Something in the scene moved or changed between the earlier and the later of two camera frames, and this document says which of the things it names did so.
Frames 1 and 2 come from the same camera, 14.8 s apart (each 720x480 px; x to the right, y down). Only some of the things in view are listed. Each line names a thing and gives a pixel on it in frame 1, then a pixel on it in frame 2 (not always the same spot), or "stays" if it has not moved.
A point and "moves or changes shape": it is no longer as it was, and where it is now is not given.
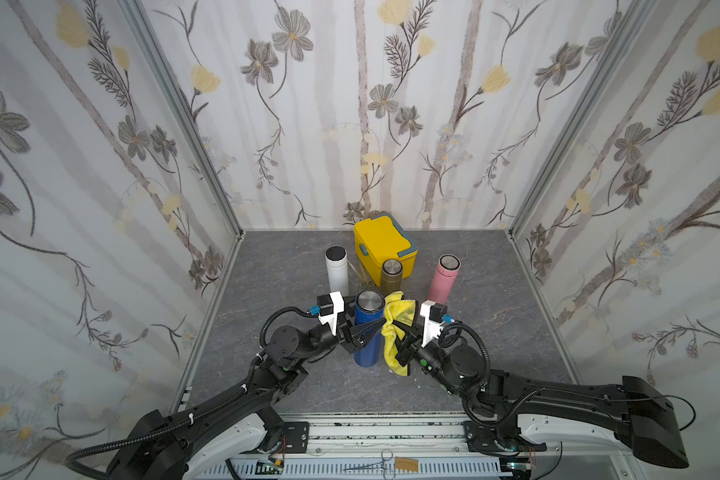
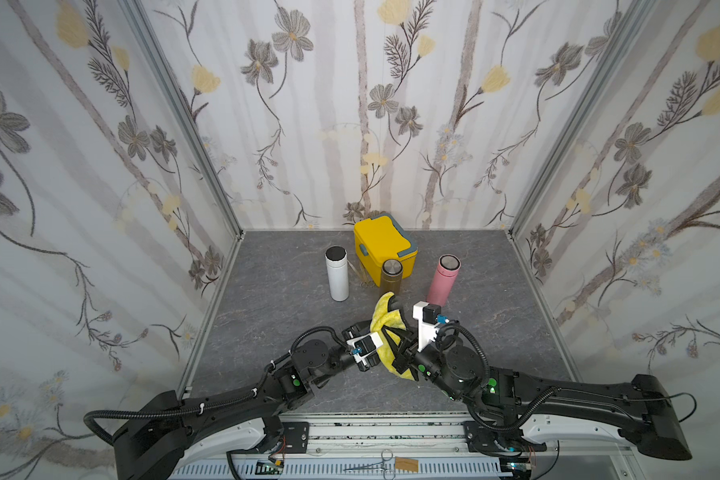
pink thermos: x=444 y=278 stays
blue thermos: x=369 y=307 moves or changes shape
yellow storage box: x=380 y=238 stays
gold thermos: x=391 y=276 stays
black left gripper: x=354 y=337 → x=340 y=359
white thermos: x=337 y=269 stays
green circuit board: x=263 y=468 stays
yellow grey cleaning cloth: x=396 y=309 moves or changes shape
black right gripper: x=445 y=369 stays
